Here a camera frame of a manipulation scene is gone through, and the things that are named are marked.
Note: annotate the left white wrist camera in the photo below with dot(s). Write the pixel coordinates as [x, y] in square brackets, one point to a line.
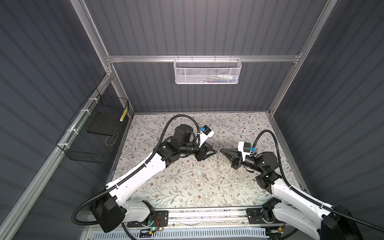
[205, 133]

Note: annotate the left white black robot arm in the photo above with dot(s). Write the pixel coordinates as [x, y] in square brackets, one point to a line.
[112, 209]

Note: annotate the white perforated vent strip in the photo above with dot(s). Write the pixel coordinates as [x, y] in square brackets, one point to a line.
[205, 233]

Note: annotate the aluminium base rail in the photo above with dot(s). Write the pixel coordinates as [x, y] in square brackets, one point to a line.
[207, 217]

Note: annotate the black wire basket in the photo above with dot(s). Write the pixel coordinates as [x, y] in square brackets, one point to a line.
[79, 145]

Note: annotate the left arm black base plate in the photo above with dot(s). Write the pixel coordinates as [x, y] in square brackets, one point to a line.
[154, 219]

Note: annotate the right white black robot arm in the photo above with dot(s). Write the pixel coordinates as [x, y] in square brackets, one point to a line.
[336, 223]

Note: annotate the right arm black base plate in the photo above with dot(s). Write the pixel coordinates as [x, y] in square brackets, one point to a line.
[262, 216]

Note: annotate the yellow marker pen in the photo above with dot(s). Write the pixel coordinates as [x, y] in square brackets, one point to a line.
[123, 114]

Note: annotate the black foam pad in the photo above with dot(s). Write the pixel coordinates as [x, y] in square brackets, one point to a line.
[104, 124]

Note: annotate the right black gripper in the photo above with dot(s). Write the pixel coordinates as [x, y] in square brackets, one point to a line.
[236, 160]

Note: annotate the white tube in basket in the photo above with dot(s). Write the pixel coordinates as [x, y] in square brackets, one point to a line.
[228, 78]

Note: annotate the white wire mesh basket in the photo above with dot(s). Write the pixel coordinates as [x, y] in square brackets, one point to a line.
[204, 71]

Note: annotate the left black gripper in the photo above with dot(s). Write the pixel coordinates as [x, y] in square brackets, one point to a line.
[201, 154]

